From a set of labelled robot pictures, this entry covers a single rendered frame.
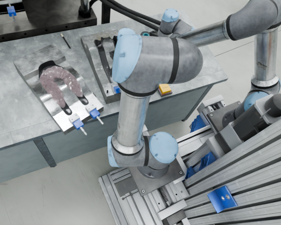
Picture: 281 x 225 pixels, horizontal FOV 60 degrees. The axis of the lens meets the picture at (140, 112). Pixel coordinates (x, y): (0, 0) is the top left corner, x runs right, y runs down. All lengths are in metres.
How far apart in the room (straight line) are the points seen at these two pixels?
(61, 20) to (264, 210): 1.66
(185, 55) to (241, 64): 2.62
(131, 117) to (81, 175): 1.48
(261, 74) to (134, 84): 0.73
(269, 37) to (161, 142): 0.59
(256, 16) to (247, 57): 2.37
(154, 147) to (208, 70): 1.03
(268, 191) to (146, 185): 0.50
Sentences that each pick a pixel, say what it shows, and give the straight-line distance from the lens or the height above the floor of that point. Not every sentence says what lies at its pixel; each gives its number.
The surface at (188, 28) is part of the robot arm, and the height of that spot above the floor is 1.28.
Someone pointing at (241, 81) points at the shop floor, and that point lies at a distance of 3.02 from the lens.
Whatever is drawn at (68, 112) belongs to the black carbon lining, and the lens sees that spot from 1.40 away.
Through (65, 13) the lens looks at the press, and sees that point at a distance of 1.98.
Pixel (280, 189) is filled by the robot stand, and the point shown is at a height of 1.51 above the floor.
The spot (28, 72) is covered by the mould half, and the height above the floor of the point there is 0.91.
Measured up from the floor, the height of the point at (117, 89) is 0.95.
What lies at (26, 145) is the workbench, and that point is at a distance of 1.63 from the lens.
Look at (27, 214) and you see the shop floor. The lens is 2.16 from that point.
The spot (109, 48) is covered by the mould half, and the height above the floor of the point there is 0.93.
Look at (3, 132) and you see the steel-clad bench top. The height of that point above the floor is 0.80.
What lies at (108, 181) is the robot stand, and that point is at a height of 0.23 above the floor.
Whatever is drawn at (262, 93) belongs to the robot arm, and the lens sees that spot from 1.20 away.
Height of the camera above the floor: 2.09
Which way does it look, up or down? 61 degrees down
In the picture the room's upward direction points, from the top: 19 degrees clockwise
